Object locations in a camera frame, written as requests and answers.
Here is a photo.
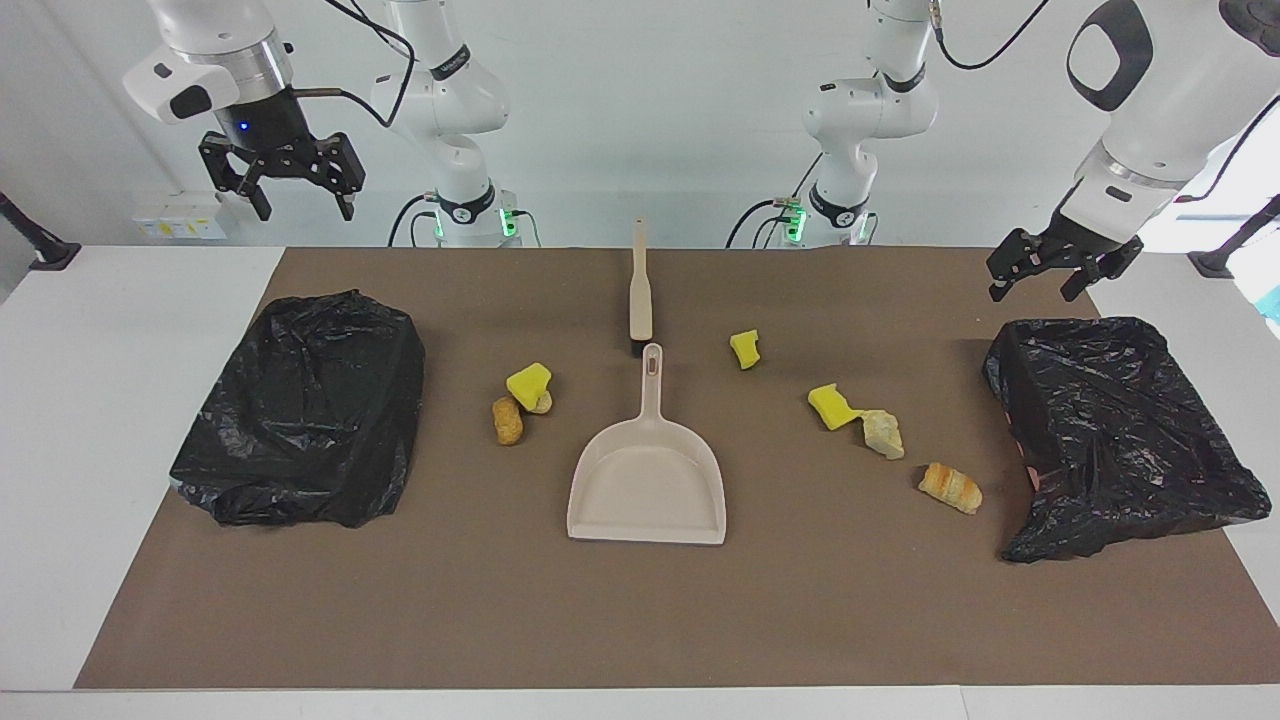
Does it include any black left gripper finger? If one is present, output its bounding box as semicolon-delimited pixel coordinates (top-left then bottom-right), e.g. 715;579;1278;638
1060;236;1144;303
987;228;1051;303

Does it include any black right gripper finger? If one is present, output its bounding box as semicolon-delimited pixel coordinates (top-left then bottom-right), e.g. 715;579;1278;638
318;130;366;222
198;132;273;222

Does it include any pale flaky bread chunk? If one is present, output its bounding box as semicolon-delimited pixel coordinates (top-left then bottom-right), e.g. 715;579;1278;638
861;408;906;461

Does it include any large yellow sponge piece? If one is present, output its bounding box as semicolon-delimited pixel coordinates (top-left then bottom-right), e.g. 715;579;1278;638
807;383;861;432

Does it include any striped golden croissant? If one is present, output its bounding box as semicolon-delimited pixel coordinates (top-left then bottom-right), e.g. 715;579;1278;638
918;461;984;516

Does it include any yellow sponge with green back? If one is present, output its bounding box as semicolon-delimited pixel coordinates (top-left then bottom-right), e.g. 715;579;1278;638
506;362;553;411

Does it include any beige brush with black bristles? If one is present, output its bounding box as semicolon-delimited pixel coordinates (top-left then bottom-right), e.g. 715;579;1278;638
628;218;654;358

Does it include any beige plastic dustpan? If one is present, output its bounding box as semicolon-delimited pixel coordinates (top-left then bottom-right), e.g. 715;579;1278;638
567;343;728;547

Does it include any black plastic trash bag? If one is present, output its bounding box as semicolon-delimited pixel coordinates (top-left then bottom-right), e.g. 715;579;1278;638
168;290;426;529
983;317;1273;564

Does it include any brown table mat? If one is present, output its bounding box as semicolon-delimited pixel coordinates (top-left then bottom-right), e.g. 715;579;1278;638
75;247;1280;689

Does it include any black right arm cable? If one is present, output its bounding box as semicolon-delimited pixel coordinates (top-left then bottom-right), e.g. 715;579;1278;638
290;0;419;131

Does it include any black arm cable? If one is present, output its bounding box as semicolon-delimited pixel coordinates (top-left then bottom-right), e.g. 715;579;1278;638
930;0;1280;206
290;0;419;131

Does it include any black base cable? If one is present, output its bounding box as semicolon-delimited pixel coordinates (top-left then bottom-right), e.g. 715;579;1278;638
727;150;823;249
388;193;441;248

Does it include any white wall socket strip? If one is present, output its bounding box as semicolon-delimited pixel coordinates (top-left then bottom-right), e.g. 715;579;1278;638
133;205;229;241

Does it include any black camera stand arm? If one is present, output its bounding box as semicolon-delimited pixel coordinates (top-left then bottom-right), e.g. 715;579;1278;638
0;192;82;272
1188;195;1280;280

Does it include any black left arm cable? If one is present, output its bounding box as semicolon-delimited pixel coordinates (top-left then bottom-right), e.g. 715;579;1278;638
930;0;1280;206

